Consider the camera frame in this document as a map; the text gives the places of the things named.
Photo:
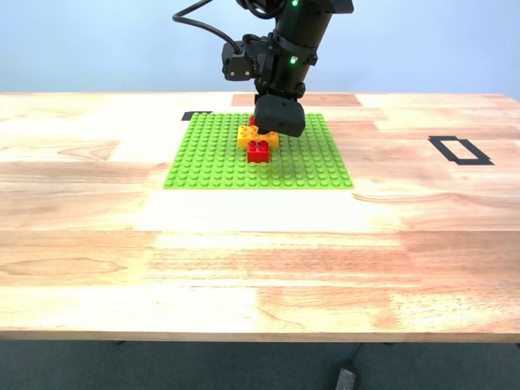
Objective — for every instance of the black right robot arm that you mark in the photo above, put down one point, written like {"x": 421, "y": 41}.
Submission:
{"x": 308, "y": 20}

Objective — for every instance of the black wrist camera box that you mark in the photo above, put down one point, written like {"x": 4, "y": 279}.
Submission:
{"x": 237, "y": 65}

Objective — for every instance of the black tape corner mark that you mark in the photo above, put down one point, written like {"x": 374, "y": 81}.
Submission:
{"x": 187, "y": 116}

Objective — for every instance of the black tape rectangle mark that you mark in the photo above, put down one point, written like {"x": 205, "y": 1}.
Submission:
{"x": 447, "y": 138}

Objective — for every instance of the red square brick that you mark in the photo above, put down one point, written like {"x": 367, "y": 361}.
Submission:
{"x": 252, "y": 121}
{"x": 258, "y": 154}

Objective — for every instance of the grey power adapter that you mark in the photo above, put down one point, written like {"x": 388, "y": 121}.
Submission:
{"x": 346, "y": 380}

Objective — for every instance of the yellow long brick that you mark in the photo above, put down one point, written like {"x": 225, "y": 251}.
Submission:
{"x": 243, "y": 138}

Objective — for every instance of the green studded baseplate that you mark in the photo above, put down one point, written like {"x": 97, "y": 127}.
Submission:
{"x": 211, "y": 170}

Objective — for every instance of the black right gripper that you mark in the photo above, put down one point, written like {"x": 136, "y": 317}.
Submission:
{"x": 284, "y": 77}

